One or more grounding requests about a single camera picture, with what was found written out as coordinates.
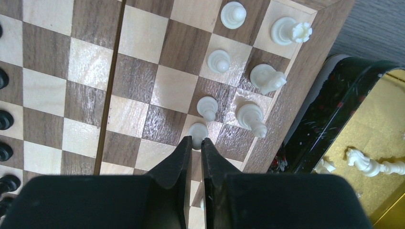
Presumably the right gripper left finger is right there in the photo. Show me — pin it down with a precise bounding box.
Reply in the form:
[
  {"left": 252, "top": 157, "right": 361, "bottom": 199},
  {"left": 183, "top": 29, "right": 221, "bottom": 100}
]
[{"left": 1, "top": 136, "right": 192, "bottom": 229}]

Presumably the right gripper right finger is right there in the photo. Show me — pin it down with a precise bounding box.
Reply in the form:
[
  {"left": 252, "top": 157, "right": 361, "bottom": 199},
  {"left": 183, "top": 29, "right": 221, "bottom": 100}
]
[{"left": 201, "top": 138, "right": 372, "bottom": 229}]

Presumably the white chess pawn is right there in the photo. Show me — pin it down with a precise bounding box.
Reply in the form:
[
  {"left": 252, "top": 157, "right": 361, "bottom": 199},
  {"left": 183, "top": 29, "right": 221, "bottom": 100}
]
[
  {"left": 207, "top": 50, "right": 231, "bottom": 73},
  {"left": 188, "top": 123, "right": 208, "bottom": 150},
  {"left": 220, "top": 1, "right": 247, "bottom": 29},
  {"left": 197, "top": 96, "right": 218, "bottom": 122}
]

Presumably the white chess piece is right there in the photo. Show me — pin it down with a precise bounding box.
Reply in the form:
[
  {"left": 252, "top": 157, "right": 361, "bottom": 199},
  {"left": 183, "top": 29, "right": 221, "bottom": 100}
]
[
  {"left": 236, "top": 104, "right": 267, "bottom": 138},
  {"left": 249, "top": 64, "right": 287, "bottom": 95},
  {"left": 270, "top": 17, "right": 312, "bottom": 46}
]

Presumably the wooden chess board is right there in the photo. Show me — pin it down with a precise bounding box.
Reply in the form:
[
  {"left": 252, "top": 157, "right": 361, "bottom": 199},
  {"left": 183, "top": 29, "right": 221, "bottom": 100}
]
[{"left": 0, "top": 0, "right": 357, "bottom": 229}]

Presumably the black chess pawn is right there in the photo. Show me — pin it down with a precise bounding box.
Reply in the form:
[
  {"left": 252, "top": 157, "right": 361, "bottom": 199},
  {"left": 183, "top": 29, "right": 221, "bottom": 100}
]
[
  {"left": 0, "top": 110, "right": 14, "bottom": 130},
  {"left": 0, "top": 174, "right": 21, "bottom": 195},
  {"left": 0, "top": 68, "right": 10, "bottom": 89},
  {"left": 0, "top": 142, "right": 13, "bottom": 162}
]

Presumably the gold tin tray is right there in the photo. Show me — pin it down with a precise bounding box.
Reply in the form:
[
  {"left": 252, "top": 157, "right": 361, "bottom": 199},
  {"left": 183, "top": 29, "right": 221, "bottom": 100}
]
[{"left": 269, "top": 54, "right": 405, "bottom": 229}]

